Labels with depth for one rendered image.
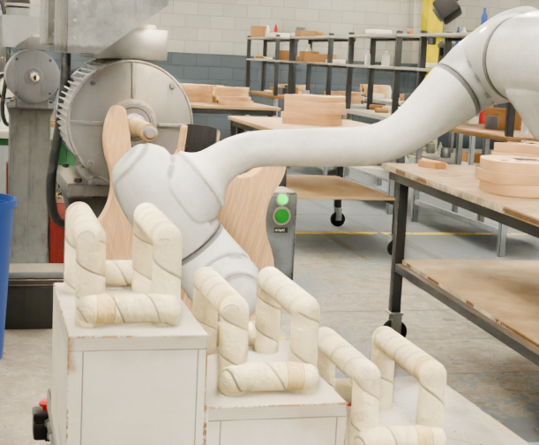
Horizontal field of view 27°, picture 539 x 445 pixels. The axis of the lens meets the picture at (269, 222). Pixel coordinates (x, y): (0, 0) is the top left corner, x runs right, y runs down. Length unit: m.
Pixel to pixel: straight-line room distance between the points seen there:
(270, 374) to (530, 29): 0.66
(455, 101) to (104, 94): 0.79
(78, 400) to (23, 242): 4.56
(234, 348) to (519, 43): 0.65
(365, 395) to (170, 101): 1.10
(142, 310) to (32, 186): 4.51
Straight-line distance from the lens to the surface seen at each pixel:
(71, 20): 1.93
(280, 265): 2.32
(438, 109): 1.71
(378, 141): 1.68
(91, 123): 2.22
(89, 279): 1.19
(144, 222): 1.28
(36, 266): 5.69
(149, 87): 2.24
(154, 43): 2.29
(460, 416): 1.53
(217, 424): 1.21
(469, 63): 1.73
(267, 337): 1.41
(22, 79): 5.47
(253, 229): 1.99
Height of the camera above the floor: 1.40
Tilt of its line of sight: 8 degrees down
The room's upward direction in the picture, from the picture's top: 3 degrees clockwise
